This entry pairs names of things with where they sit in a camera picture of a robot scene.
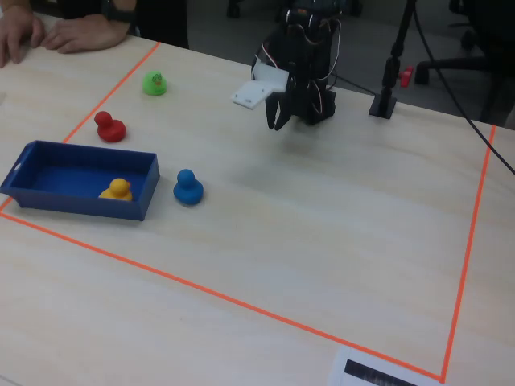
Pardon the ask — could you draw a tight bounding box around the green rubber duck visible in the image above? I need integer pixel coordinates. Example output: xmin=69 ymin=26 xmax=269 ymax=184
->
xmin=141 ymin=70 xmax=169 ymax=98

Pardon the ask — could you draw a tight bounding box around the blue rubber duck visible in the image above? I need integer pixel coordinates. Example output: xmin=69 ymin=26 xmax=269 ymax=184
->
xmin=172 ymin=168 xmax=204 ymax=207

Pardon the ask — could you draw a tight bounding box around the person's right hand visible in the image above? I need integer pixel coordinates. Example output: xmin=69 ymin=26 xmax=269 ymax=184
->
xmin=0 ymin=6 xmax=46 ymax=68

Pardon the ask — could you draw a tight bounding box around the thick black cable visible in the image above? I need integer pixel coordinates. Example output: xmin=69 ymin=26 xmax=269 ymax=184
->
xmin=410 ymin=0 xmax=515 ymax=176

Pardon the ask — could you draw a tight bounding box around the person's left hand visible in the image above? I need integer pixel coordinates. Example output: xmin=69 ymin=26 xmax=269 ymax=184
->
xmin=41 ymin=14 xmax=132 ymax=54

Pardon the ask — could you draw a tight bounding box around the black office chair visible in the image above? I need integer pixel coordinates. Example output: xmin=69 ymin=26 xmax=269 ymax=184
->
xmin=414 ymin=0 xmax=515 ymax=125

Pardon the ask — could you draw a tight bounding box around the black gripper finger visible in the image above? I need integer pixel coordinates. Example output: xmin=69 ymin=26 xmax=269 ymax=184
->
xmin=274 ymin=94 xmax=297 ymax=132
xmin=264 ymin=96 xmax=281 ymax=130

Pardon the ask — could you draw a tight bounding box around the thin black power cable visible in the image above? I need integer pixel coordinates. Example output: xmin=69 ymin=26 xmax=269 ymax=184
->
xmin=328 ymin=72 xmax=381 ymax=97

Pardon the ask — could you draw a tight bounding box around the person's dark clothed torso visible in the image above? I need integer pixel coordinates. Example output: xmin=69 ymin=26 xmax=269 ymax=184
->
xmin=134 ymin=0 xmax=190 ymax=49

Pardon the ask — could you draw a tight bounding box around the red rubber duck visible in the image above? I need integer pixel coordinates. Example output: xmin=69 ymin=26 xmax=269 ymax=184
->
xmin=93 ymin=110 xmax=127 ymax=143

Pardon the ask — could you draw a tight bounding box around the blue plastic box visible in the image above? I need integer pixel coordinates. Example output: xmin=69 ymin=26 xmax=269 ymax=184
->
xmin=0 ymin=139 xmax=161 ymax=222

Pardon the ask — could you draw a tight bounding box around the black camera stand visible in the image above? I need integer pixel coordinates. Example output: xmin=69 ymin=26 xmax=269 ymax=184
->
xmin=369 ymin=0 xmax=419 ymax=120

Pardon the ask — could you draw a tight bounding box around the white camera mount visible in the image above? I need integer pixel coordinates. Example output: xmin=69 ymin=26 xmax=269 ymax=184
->
xmin=229 ymin=55 xmax=291 ymax=110

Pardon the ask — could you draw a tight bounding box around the yellow rubber duck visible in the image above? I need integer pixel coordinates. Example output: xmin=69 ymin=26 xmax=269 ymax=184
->
xmin=98 ymin=178 xmax=134 ymax=203

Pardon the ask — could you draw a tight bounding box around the red white wrist servo wire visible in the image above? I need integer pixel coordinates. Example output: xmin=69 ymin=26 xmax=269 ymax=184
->
xmin=251 ymin=39 xmax=283 ymax=78

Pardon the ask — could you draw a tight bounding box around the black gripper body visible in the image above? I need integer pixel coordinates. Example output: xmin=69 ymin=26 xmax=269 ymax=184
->
xmin=277 ymin=67 xmax=313 ymax=118

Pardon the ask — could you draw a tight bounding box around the red white shoulder servo wire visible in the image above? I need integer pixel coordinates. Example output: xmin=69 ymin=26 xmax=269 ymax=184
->
xmin=313 ymin=18 xmax=344 ymax=117

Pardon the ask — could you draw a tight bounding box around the black wristwatch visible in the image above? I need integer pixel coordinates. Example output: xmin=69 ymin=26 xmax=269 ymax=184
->
xmin=100 ymin=0 xmax=136 ymax=23

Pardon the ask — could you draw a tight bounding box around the orange tape border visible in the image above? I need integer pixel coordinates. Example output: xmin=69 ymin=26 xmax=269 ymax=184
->
xmin=0 ymin=41 xmax=496 ymax=383

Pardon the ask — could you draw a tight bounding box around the white paper with black bar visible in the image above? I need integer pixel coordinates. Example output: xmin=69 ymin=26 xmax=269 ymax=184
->
xmin=328 ymin=346 xmax=443 ymax=386

